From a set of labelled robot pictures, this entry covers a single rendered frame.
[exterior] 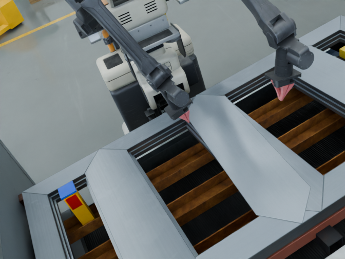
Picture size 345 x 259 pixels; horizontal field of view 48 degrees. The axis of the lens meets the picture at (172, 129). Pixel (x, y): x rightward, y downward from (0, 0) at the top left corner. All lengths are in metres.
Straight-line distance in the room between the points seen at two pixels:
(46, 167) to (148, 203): 1.95
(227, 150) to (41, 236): 0.69
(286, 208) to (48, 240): 0.76
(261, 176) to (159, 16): 0.92
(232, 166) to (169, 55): 0.81
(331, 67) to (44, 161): 2.31
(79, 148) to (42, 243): 1.83
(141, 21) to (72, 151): 1.61
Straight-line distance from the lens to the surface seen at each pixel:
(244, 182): 1.24
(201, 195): 1.48
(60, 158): 3.16
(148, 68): 1.33
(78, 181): 1.52
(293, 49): 1.21
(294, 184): 1.22
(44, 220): 1.45
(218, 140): 1.40
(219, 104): 1.55
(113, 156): 1.51
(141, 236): 1.22
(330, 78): 1.58
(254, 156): 1.31
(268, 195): 1.20
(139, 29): 1.79
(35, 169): 3.22
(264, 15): 1.23
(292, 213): 1.15
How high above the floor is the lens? 1.80
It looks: 39 degrees down
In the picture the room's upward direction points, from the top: 22 degrees counter-clockwise
